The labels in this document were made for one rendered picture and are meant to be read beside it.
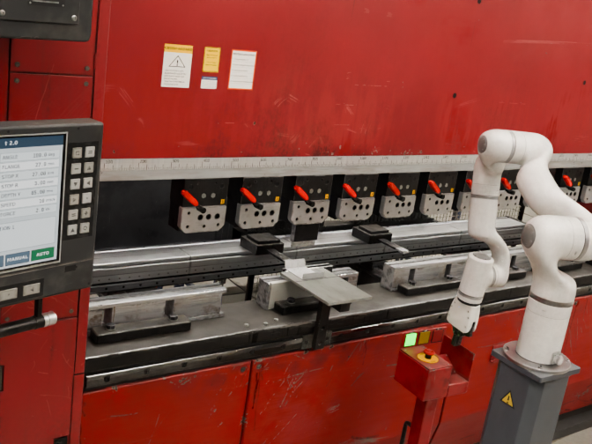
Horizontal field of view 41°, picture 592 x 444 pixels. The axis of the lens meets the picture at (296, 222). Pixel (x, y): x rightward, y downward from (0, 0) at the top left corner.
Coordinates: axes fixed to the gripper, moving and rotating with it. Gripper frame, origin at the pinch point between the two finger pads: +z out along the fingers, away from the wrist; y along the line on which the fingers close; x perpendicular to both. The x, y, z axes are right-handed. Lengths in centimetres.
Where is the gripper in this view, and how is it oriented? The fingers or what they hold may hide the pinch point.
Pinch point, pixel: (456, 339)
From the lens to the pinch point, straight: 278.5
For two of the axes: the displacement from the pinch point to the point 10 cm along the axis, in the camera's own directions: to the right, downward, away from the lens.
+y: 5.0, 4.0, -7.7
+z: -1.9, 9.2, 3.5
